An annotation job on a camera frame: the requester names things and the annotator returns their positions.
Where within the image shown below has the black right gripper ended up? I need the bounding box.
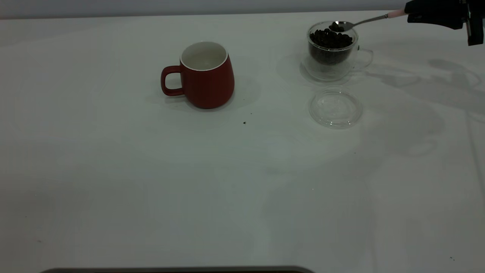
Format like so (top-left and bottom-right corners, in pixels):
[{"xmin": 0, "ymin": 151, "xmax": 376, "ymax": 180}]
[{"xmin": 404, "ymin": 0, "xmax": 485, "ymax": 46}]

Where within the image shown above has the metal spoon with pink handle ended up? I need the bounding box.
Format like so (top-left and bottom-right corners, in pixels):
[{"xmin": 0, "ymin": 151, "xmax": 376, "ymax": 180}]
[{"xmin": 329, "ymin": 11, "xmax": 408, "ymax": 33}]

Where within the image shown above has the red ceramic mug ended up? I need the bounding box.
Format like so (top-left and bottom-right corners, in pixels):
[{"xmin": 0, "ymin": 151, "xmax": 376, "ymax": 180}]
[{"xmin": 160, "ymin": 41, "xmax": 235, "ymax": 110}]

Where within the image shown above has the dark coffee beans pile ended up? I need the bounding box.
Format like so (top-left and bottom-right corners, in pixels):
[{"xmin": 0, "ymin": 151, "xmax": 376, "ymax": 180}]
[{"xmin": 310, "ymin": 28, "xmax": 354, "ymax": 66}]

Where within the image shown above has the clear round glass lid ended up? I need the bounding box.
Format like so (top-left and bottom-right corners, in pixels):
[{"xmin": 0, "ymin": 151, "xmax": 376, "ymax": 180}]
[{"xmin": 308, "ymin": 87, "xmax": 363, "ymax": 129}]

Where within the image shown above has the clear glass saucer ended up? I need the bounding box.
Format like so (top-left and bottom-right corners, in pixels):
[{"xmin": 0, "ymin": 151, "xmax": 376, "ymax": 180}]
[{"xmin": 300, "ymin": 57, "xmax": 355, "ymax": 85}]

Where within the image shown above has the clear glass cup with handle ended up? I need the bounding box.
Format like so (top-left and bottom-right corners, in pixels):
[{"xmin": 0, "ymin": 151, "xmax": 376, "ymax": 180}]
[{"xmin": 306, "ymin": 21, "xmax": 374, "ymax": 76}]

